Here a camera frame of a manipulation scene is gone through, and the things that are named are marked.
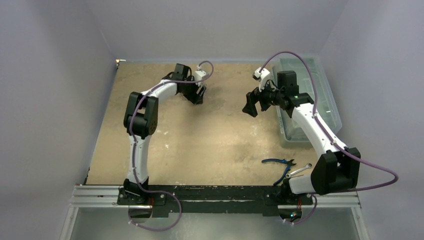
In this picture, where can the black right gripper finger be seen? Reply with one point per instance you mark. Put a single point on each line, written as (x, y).
(250, 109)
(252, 97)

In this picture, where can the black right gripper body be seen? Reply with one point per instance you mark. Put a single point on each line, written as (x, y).
(261, 100)

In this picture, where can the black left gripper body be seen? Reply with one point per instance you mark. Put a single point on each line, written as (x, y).
(191, 89)

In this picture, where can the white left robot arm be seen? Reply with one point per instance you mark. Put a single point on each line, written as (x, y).
(141, 118)

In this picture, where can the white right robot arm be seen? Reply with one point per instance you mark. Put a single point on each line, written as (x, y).
(336, 169)

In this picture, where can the silver wrench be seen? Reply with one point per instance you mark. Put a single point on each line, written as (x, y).
(292, 173)

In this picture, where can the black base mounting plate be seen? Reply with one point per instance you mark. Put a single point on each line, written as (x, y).
(163, 200)

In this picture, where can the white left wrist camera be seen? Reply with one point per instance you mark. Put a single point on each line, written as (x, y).
(199, 75)

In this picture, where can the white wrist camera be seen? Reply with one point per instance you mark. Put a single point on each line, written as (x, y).
(262, 76)
(199, 75)

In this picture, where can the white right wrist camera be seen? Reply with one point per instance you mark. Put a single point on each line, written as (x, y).
(262, 76)

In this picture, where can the aluminium frame rail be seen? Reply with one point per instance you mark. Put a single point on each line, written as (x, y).
(94, 214)

